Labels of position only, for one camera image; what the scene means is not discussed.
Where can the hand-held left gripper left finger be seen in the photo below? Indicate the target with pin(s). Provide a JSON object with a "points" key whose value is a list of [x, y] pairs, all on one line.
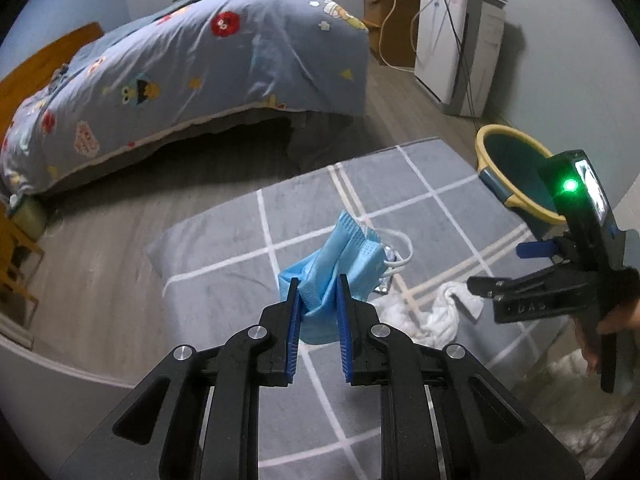
{"points": [[293, 330]]}

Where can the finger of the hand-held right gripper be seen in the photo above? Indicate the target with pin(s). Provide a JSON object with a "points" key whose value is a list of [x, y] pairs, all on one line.
{"points": [[535, 249], [510, 285]]}

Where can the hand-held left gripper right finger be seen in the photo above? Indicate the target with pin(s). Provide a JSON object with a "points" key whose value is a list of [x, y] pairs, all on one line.
{"points": [[345, 330]]}

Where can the blue face mask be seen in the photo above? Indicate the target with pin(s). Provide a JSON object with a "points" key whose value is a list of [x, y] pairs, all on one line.
{"points": [[340, 255]]}

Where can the white cloth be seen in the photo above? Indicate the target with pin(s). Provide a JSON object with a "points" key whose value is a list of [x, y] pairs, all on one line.
{"points": [[440, 315]]}

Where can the teal bucket with yellow rim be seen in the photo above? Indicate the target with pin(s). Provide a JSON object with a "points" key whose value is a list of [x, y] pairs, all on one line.
{"points": [[515, 175]]}

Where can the person's right hand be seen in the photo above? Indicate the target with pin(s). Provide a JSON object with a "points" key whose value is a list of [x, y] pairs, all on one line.
{"points": [[620, 317]]}

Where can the grey checked floor mat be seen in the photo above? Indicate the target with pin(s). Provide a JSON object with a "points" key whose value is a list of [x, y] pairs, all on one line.
{"points": [[440, 195]]}

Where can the white cabinet appliance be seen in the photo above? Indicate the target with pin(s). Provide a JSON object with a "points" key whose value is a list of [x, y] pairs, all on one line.
{"points": [[440, 45]]}

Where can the wooden nightstand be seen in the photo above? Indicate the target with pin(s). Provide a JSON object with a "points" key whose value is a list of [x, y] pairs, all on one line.
{"points": [[387, 25]]}

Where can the blue printed blanket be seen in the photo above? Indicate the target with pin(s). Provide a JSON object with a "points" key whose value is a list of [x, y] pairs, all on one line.
{"points": [[200, 70]]}

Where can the wooden chair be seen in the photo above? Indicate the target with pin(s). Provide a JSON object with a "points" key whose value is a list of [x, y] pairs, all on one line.
{"points": [[20, 260]]}

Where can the pale green cushion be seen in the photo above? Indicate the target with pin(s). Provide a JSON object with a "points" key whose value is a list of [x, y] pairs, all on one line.
{"points": [[30, 215]]}

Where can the wooden headboard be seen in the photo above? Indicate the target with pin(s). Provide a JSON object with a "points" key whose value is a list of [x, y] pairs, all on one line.
{"points": [[45, 60]]}

